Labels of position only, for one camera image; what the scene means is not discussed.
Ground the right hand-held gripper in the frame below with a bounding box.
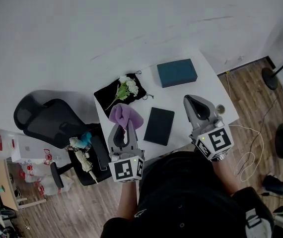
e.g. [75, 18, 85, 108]
[182, 94, 233, 161]

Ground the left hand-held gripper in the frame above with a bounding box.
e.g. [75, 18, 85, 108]
[107, 119, 145, 183]

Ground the purple cloth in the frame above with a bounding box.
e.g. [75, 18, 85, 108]
[108, 103, 145, 134]

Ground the black notebook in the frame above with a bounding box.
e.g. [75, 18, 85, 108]
[143, 106, 176, 147]

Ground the person's right forearm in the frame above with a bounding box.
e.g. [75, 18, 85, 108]
[211, 157, 239, 197]

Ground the person's left forearm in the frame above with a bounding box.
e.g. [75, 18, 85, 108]
[116, 179, 140, 221]

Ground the beige folded umbrella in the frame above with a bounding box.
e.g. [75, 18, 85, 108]
[74, 148, 100, 185]

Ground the dark teal box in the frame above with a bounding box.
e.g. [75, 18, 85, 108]
[156, 58, 199, 89]

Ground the silver wristwatch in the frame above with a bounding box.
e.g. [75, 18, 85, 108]
[211, 153, 228, 162]

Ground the white artificial flower bouquet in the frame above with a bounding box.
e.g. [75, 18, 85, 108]
[105, 74, 140, 112]

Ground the black office chair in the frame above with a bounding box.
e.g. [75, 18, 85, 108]
[13, 89, 113, 188]

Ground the person's black shirt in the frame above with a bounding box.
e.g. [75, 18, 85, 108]
[101, 151, 275, 238]

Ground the clear plastic bag red print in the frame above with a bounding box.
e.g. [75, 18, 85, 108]
[18, 148, 75, 196]

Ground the white cardboard box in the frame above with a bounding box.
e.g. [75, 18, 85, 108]
[10, 135, 49, 164]

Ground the light wooden side table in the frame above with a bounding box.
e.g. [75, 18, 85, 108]
[0, 158, 48, 212]

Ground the black drawstring pouch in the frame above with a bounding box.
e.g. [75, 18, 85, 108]
[93, 70, 155, 119]

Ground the white cable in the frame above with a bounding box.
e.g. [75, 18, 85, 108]
[224, 70, 265, 182]

